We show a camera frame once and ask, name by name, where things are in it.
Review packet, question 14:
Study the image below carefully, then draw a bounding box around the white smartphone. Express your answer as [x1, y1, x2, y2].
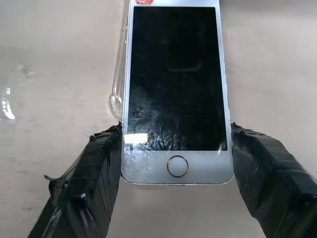
[120, 0, 235, 186]

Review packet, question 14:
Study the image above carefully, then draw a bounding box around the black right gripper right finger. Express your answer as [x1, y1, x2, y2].
[230, 122, 317, 238]

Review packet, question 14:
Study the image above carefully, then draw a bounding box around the clear plastic phone case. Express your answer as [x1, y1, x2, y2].
[108, 0, 131, 119]

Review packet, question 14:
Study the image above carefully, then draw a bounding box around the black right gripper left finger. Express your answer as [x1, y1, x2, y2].
[27, 121, 124, 238]

